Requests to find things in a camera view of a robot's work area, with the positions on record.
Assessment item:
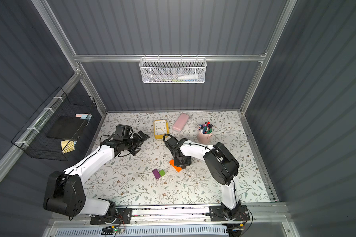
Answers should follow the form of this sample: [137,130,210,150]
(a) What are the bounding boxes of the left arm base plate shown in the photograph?
[90,207,133,225]

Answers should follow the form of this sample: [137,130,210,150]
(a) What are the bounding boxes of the floral table mat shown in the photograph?
[84,111,271,206]

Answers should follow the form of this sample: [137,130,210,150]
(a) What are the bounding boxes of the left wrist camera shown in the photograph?
[113,124,133,141]

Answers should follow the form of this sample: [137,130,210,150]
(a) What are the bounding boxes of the pink pencil case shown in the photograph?
[172,113,189,132]

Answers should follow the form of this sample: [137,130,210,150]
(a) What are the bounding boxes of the small green circuit board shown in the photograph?
[101,226,125,236]

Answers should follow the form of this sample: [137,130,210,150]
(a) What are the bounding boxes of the orange building block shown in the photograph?
[169,160,182,172]

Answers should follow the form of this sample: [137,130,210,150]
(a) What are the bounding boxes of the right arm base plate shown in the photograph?
[207,205,251,222]

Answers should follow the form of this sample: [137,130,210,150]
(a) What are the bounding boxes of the green building block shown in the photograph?
[159,170,166,177]

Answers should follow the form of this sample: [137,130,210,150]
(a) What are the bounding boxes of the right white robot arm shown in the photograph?
[163,134,240,210]

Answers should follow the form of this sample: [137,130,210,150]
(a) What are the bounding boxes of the yellow sticky notes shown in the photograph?
[61,140,77,154]

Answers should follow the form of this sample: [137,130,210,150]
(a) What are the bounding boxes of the white marker in basket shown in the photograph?
[178,74,199,81]

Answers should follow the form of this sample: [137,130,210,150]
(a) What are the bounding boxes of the pastel sticky notes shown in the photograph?
[75,114,92,120]

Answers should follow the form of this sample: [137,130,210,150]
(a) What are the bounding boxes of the purple building block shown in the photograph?
[152,169,161,179]

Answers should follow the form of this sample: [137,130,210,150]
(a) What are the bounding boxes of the black notebook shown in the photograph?
[46,116,88,141]

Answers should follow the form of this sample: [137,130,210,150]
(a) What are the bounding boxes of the white wire mesh basket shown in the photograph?
[139,58,207,84]

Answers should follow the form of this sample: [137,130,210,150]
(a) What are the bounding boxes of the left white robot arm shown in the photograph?
[43,131,150,219]

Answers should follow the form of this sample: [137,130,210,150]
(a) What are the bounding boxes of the black wire wall basket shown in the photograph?
[11,90,97,161]

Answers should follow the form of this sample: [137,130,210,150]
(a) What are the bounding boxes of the pink pen cup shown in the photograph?
[197,126,213,144]

